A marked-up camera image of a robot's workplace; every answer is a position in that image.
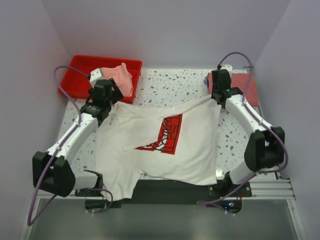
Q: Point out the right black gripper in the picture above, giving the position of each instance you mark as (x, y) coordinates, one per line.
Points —
(213, 88)

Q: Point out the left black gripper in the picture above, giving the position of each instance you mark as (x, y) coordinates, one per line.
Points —
(116, 96)

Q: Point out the white graphic t-shirt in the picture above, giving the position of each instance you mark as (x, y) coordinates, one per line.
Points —
(176, 143)

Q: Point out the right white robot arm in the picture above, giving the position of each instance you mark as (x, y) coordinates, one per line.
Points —
(265, 147)

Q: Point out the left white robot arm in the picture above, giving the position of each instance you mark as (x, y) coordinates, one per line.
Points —
(51, 170)

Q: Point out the folded purple t-shirt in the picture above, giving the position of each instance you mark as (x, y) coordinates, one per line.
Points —
(206, 81)

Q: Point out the light pink t-shirt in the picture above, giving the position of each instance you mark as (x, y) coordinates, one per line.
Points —
(121, 77)

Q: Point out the folded dusty red t-shirt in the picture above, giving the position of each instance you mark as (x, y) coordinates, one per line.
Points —
(240, 80)

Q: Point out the red plastic bin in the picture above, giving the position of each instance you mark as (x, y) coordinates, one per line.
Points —
(77, 85)

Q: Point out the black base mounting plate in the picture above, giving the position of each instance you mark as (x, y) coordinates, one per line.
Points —
(165, 192)

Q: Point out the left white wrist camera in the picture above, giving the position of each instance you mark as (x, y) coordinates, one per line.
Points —
(96, 75)

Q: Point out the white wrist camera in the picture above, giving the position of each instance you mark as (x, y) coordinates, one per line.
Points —
(227, 67)
(96, 75)

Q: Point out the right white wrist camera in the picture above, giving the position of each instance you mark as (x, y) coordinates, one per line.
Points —
(227, 67)

